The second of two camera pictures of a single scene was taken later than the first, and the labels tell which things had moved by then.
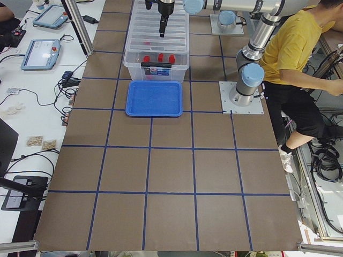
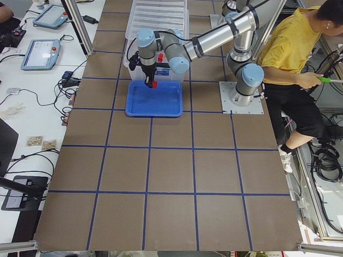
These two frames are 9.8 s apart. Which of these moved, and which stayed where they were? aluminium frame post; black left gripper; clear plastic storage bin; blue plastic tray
Moved: black left gripper
Stayed: blue plastic tray; aluminium frame post; clear plastic storage bin
